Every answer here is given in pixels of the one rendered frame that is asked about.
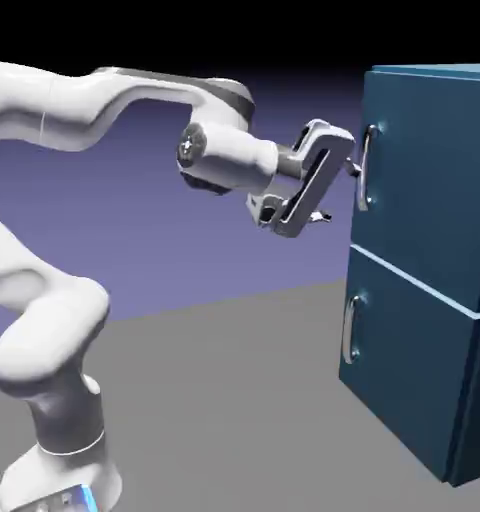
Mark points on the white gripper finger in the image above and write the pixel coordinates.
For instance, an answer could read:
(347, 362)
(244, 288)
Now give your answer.
(352, 166)
(321, 216)

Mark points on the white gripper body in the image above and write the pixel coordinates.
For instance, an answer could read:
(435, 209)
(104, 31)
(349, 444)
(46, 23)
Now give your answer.
(319, 176)

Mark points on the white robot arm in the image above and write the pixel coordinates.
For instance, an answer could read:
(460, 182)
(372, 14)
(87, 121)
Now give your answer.
(64, 108)

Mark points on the blue cabinet door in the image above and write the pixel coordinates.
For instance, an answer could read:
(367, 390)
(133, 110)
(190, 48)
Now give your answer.
(428, 180)
(404, 360)

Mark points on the blue cabinet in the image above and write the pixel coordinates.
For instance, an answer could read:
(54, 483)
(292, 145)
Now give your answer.
(424, 260)

